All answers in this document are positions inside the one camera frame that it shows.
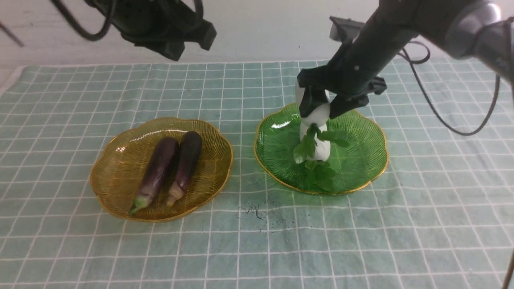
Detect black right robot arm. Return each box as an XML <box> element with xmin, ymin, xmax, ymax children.
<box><xmin>297</xmin><ymin>0</ymin><xmax>513</xmax><ymax>119</ymax></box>

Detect purple eggplant green tip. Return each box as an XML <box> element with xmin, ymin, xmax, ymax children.
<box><xmin>128</xmin><ymin>137</ymin><xmax>179</xmax><ymax>215</ymax></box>

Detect green glass plate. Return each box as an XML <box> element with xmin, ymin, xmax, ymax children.
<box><xmin>254</xmin><ymin>104</ymin><xmax>389</xmax><ymax>195</ymax></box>

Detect purple eggplant yellowish tip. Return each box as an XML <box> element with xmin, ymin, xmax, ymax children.
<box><xmin>166</xmin><ymin>130</ymin><xmax>203</xmax><ymax>207</ymax></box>

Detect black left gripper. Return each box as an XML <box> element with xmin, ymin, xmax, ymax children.
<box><xmin>120</xmin><ymin>16</ymin><xmax>217</xmax><ymax>61</ymax></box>

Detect black camera cable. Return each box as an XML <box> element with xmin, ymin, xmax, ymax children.
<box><xmin>0</xmin><ymin>0</ymin><xmax>205</xmax><ymax>48</ymax></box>
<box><xmin>398</xmin><ymin>40</ymin><xmax>514</xmax><ymax>289</ymax></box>

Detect amber glass plate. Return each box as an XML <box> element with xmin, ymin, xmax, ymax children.
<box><xmin>90</xmin><ymin>117</ymin><xmax>234</xmax><ymax>223</ymax></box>

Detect green checkered tablecloth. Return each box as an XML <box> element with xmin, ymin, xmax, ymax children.
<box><xmin>0</xmin><ymin>60</ymin><xmax>513</xmax><ymax>289</ymax></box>

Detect white radish with leaves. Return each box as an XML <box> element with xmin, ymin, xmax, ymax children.
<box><xmin>293</xmin><ymin>123</ymin><xmax>335</xmax><ymax>194</ymax></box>
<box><xmin>295</xmin><ymin>81</ymin><xmax>349</xmax><ymax>158</ymax></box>

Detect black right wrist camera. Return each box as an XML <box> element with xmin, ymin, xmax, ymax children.
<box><xmin>329</xmin><ymin>15</ymin><xmax>365</xmax><ymax>43</ymax></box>

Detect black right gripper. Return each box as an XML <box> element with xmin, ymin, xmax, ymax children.
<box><xmin>297</xmin><ymin>51</ymin><xmax>388</xmax><ymax>119</ymax></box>

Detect black left camera cable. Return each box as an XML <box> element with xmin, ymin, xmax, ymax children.
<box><xmin>0</xmin><ymin>0</ymin><xmax>205</xmax><ymax>48</ymax></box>

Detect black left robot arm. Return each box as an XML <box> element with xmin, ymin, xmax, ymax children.
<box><xmin>88</xmin><ymin>0</ymin><xmax>385</xmax><ymax>119</ymax></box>

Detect black right camera cable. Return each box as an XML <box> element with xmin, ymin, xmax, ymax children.
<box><xmin>398</xmin><ymin>40</ymin><xmax>514</xmax><ymax>289</ymax></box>

